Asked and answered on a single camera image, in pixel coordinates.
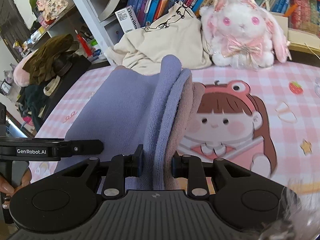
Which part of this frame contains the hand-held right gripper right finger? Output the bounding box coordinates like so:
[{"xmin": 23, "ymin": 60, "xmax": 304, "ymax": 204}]
[{"xmin": 171, "ymin": 152, "xmax": 253, "ymax": 200}]

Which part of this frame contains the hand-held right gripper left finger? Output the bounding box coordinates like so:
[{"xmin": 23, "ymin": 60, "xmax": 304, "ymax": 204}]
[{"xmin": 59, "ymin": 144, "xmax": 145, "ymax": 200}]

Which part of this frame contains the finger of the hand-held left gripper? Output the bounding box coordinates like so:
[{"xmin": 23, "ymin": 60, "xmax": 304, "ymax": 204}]
[{"xmin": 59, "ymin": 139, "xmax": 104, "ymax": 157}]

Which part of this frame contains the purple and mauve sweater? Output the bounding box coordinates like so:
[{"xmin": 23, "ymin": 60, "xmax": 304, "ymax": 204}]
[{"xmin": 54, "ymin": 54, "xmax": 207, "ymax": 197}]

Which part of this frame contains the person's left hand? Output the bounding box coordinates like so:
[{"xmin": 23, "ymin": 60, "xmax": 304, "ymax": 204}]
[{"xmin": 0, "ymin": 167, "xmax": 32, "ymax": 210}]

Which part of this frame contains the dark green cloth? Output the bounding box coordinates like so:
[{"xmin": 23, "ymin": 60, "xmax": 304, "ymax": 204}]
[{"xmin": 16, "ymin": 84, "xmax": 49, "ymax": 133}]

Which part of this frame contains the black side table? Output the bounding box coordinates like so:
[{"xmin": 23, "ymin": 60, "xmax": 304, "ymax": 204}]
[{"xmin": 32, "ymin": 54, "xmax": 92, "ymax": 133}]

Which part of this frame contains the pink plush toy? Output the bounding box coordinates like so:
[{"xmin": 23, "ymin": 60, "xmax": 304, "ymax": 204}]
[{"xmin": 12, "ymin": 60, "xmax": 32, "ymax": 87}]

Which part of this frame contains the black round object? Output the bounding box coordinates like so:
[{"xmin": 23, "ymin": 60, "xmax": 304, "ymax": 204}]
[{"xmin": 52, "ymin": 55, "xmax": 73, "ymax": 77}]

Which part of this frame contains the olive green cloth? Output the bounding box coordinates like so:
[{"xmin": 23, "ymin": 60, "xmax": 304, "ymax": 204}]
[{"xmin": 25, "ymin": 34, "xmax": 79, "ymax": 85}]

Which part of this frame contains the cream garment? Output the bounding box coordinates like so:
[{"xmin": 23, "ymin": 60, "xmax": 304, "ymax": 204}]
[{"xmin": 105, "ymin": 1, "xmax": 213, "ymax": 75}]

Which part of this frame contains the pink checked printed mat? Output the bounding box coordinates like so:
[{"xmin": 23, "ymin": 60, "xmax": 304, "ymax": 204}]
[{"xmin": 30, "ymin": 62, "xmax": 320, "ymax": 205}]

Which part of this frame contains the white bookshelf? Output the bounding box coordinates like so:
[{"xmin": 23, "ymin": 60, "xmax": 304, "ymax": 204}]
[{"xmin": 0, "ymin": 0, "xmax": 320, "ymax": 67}]

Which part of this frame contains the white narrow box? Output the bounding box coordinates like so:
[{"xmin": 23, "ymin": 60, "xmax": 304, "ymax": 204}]
[{"xmin": 115, "ymin": 6, "xmax": 140, "ymax": 33}]

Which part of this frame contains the floral ornament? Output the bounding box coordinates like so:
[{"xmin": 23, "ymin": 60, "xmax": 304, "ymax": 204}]
[{"xmin": 30, "ymin": 0, "xmax": 69, "ymax": 22}]

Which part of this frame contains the white and pink rabbit plush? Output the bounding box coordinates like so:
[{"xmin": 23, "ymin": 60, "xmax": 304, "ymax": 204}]
[{"xmin": 199, "ymin": 0, "xmax": 292, "ymax": 70}]

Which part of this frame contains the thin straw stick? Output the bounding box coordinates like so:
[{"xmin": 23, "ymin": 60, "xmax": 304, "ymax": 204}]
[{"xmin": 305, "ymin": 42, "xmax": 320, "ymax": 60}]

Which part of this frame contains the white flat box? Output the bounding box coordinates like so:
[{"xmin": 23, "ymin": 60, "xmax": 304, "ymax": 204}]
[{"xmin": 271, "ymin": 11, "xmax": 320, "ymax": 47}]

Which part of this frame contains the red printed box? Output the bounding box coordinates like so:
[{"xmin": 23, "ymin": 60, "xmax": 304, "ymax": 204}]
[{"xmin": 287, "ymin": 0, "xmax": 320, "ymax": 33}]

